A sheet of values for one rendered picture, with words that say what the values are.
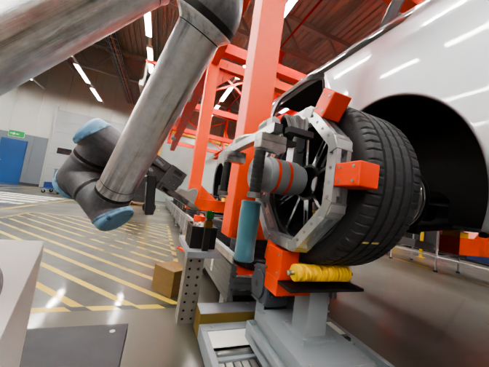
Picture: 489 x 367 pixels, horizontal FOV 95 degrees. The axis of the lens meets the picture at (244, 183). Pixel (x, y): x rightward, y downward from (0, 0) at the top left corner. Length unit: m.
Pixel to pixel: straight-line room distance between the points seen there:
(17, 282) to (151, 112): 0.40
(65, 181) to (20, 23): 0.37
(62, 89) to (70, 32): 14.79
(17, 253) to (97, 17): 0.47
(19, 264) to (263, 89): 1.28
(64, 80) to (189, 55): 15.00
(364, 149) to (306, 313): 0.67
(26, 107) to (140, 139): 14.97
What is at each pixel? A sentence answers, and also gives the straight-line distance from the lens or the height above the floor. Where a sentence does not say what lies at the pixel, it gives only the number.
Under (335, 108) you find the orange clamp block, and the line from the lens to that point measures 0.86.
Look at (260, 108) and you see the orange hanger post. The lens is 1.41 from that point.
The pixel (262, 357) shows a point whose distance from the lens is 1.15.
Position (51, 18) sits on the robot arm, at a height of 0.97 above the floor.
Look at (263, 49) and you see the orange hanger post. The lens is 1.58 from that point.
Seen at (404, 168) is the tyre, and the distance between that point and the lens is 0.87.
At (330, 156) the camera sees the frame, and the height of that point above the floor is 0.91.
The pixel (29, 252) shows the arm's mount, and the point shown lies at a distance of 0.64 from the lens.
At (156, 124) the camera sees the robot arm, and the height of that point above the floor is 0.87.
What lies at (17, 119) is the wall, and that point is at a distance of 15.45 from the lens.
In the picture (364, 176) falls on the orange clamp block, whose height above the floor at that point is 0.84.
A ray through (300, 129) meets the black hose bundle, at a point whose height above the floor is 0.98.
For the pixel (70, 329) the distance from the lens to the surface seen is 0.92.
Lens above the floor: 0.74
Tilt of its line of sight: 4 degrees up
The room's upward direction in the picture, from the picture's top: 8 degrees clockwise
